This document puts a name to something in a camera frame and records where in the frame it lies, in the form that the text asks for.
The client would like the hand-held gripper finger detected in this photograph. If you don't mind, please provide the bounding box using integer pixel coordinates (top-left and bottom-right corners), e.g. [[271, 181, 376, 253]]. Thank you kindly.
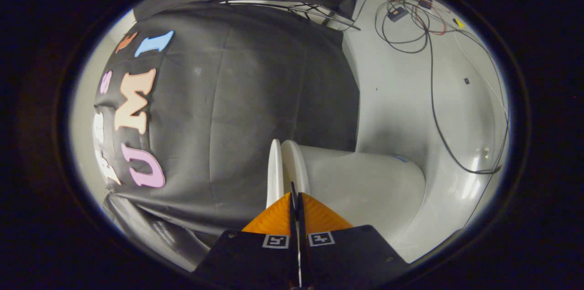
[[192, 182, 300, 290], [299, 192, 409, 290]]

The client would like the white toilet lid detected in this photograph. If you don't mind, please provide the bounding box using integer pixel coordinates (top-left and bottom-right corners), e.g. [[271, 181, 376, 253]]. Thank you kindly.
[[266, 139, 286, 208]]

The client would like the white ceramic toilet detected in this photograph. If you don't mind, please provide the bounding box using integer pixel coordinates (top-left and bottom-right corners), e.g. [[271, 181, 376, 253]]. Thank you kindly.
[[281, 140, 427, 247]]

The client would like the black backdrop cloth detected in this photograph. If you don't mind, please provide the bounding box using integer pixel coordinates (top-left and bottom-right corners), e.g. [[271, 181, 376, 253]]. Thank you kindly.
[[94, 0, 365, 272]]

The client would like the black light stand tripod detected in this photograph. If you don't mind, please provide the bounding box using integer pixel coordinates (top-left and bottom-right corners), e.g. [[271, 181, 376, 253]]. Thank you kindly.
[[219, 0, 361, 31]]

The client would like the long black floor cable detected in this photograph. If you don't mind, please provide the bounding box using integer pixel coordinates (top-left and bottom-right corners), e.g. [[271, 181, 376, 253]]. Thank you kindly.
[[427, 30, 509, 176]]

